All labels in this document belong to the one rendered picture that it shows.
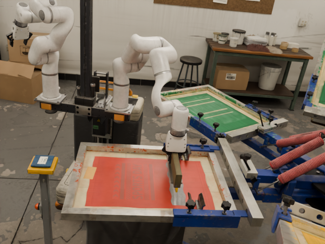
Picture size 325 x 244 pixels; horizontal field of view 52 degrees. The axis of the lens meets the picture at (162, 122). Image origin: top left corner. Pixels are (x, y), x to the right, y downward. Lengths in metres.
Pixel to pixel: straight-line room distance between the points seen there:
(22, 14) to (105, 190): 1.15
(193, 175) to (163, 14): 3.75
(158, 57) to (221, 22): 3.88
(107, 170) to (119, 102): 0.43
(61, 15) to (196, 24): 3.69
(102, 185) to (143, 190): 0.20
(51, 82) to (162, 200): 0.98
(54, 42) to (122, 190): 0.88
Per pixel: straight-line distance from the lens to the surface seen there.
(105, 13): 5.28
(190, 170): 1.87
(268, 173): 1.86
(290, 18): 5.79
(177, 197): 1.67
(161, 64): 1.60
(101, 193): 1.66
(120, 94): 1.99
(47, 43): 1.95
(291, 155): 1.91
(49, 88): 2.12
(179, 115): 1.53
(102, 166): 1.84
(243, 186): 1.70
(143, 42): 1.68
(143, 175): 1.78
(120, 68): 1.92
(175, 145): 1.62
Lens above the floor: 2.02
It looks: 27 degrees down
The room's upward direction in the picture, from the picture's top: 7 degrees clockwise
